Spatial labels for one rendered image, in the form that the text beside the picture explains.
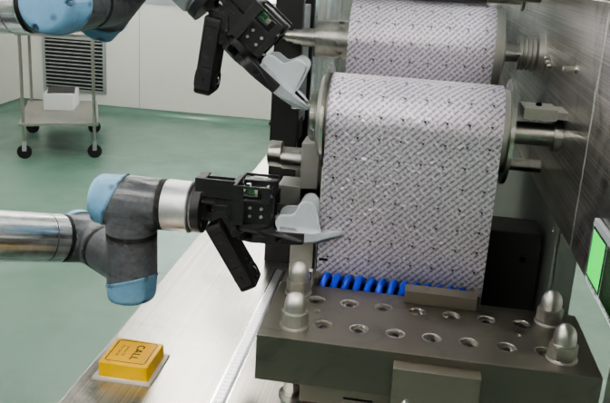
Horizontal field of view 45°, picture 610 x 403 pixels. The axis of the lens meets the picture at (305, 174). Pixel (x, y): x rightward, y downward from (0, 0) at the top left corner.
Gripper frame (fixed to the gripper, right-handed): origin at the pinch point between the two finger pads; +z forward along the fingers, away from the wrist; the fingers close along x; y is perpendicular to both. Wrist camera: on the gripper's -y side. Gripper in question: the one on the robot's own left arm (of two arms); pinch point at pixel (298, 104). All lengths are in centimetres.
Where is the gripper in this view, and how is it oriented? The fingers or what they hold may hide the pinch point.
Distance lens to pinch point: 106.6
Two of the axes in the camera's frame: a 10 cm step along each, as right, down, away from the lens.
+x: 1.5, -2.6, 9.5
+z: 7.2, 6.9, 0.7
